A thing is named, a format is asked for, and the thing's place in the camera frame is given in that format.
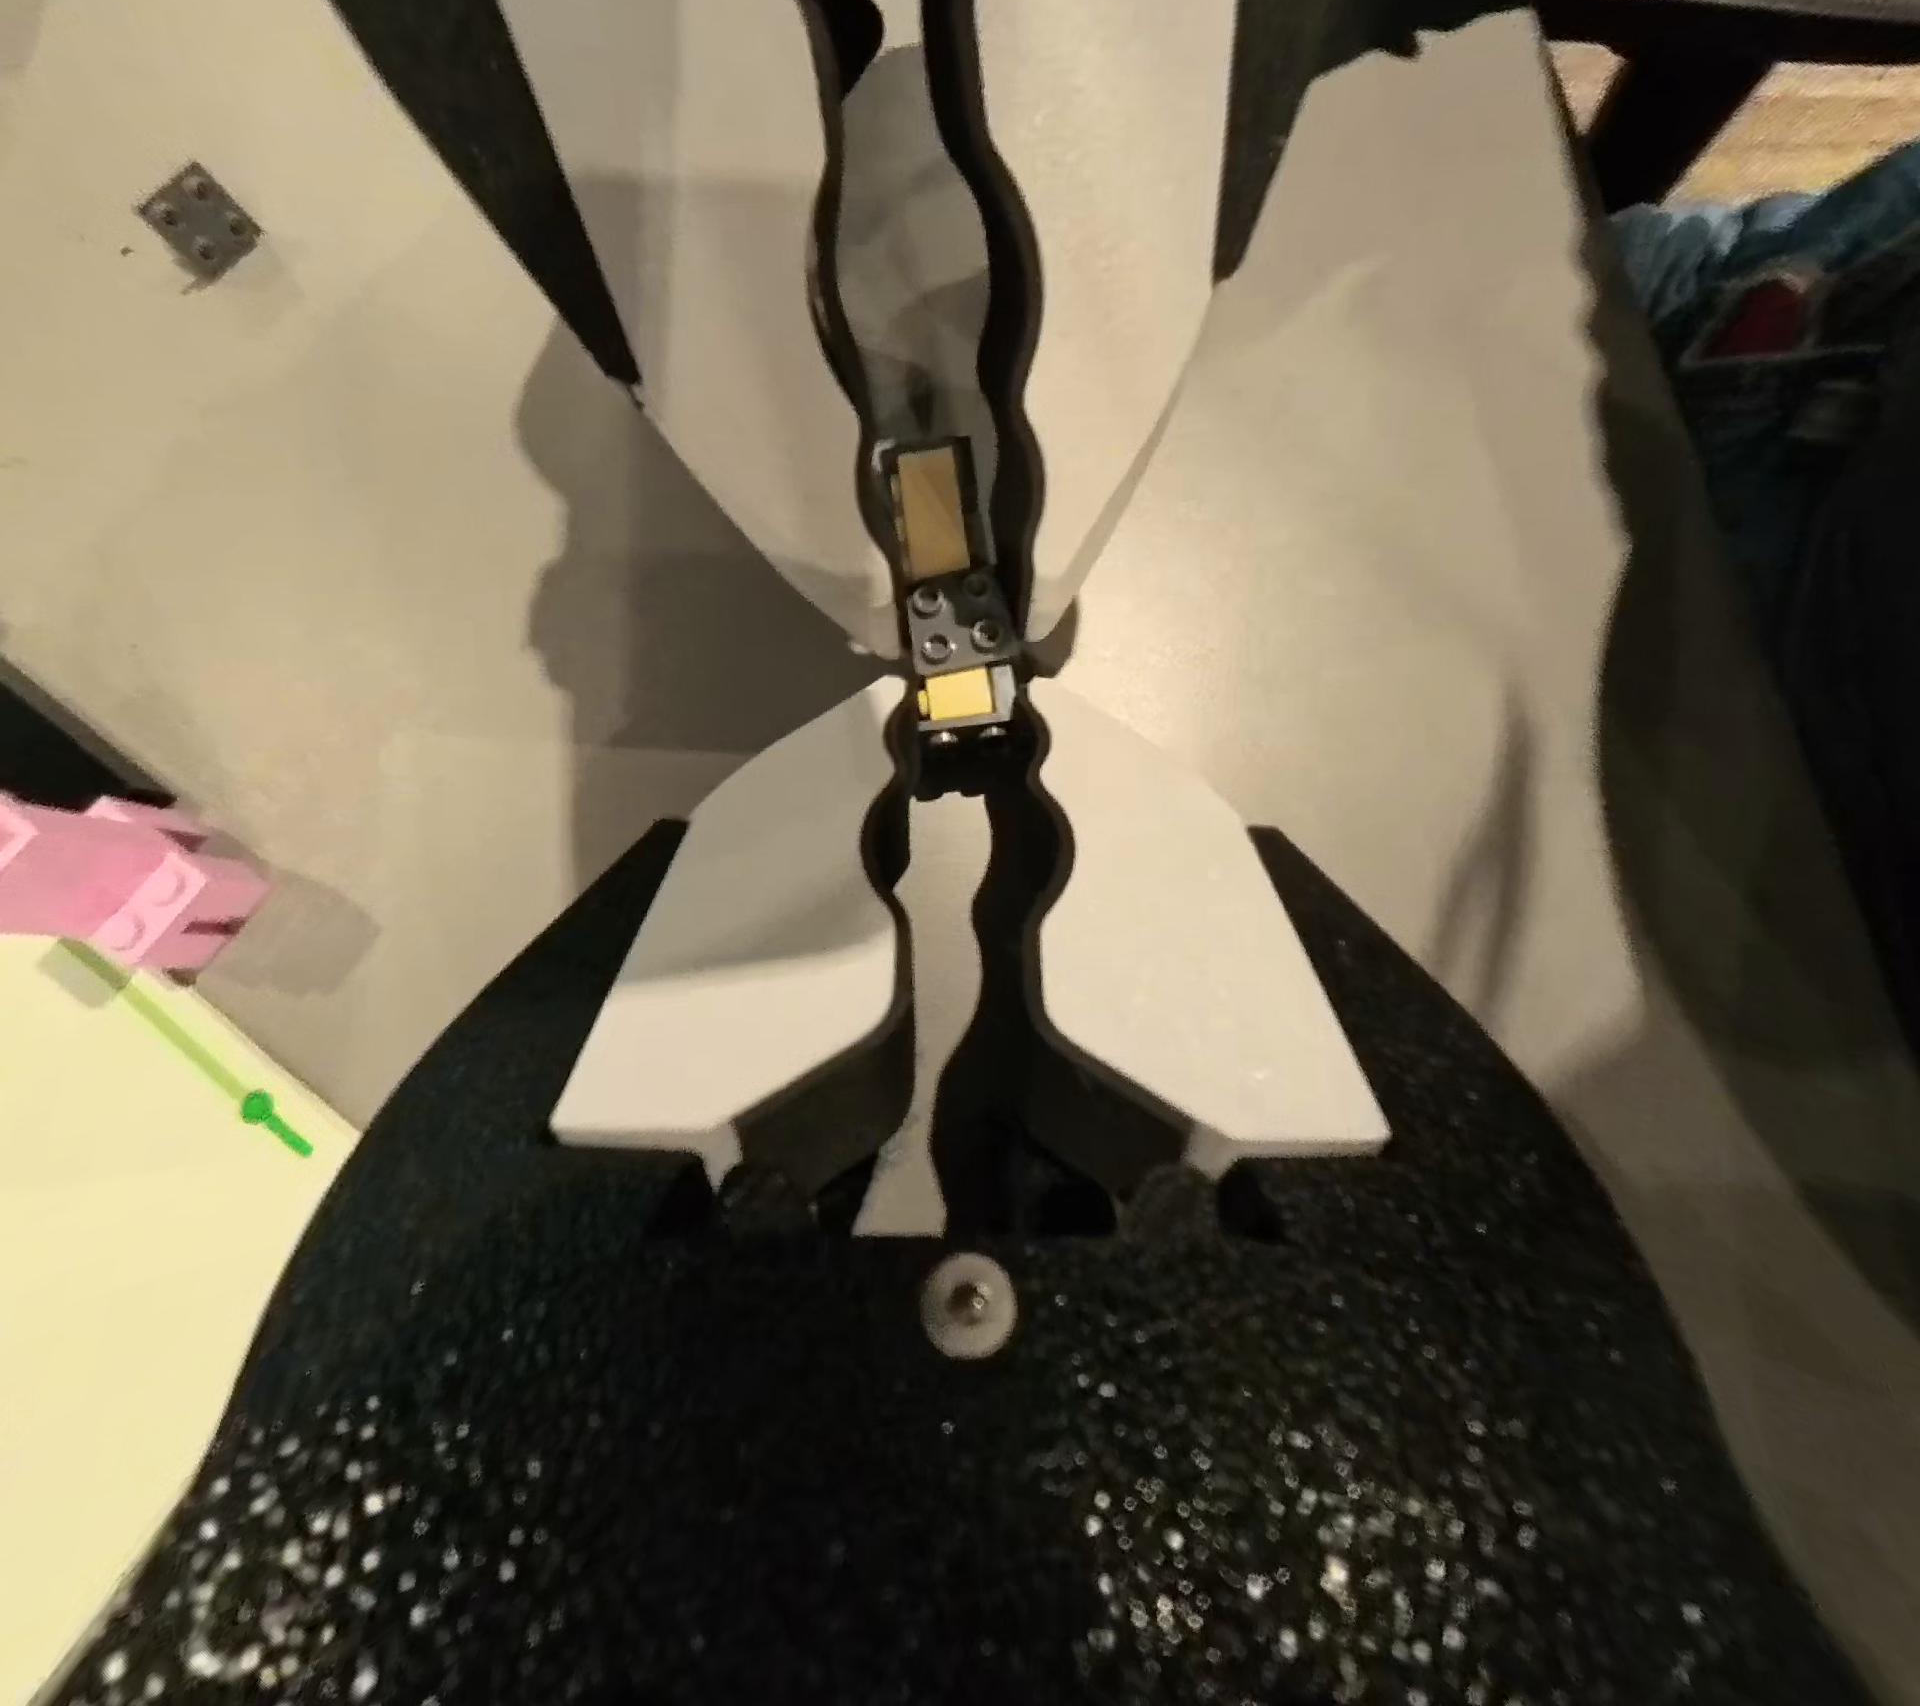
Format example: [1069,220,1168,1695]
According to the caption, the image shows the grey desk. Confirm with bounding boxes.
[0,0,1920,1706]

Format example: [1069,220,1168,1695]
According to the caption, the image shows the small black brick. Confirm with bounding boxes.
[918,718,1032,796]

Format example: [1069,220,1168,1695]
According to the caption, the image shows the pink toy brick pig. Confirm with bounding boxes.
[0,792,279,981]

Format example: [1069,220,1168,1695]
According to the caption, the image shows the black office chair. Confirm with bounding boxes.
[1476,0,1920,214]

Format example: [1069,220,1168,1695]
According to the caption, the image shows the yellow and grey brick assembly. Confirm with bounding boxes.
[891,432,1032,731]

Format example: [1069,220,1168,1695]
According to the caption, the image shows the pale green instruction booklet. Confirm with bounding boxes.
[0,933,363,1706]

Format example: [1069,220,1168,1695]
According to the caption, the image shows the dark grey square brick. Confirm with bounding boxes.
[909,564,1029,675]

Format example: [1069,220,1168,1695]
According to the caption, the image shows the grey square plate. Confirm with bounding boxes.
[136,162,267,294]

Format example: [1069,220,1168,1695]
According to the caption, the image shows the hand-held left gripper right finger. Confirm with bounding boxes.
[939,702,1387,1211]

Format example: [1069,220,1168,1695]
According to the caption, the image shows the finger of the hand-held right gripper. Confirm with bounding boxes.
[930,0,1253,639]
[450,0,889,660]

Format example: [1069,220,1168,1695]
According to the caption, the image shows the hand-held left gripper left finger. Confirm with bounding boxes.
[545,685,918,1202]

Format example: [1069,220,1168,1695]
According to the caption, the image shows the black toy brick frame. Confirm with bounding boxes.
[0,656,173,823]

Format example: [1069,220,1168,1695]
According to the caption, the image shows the person's blue jeans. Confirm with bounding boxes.
[1605,136,1920,447]

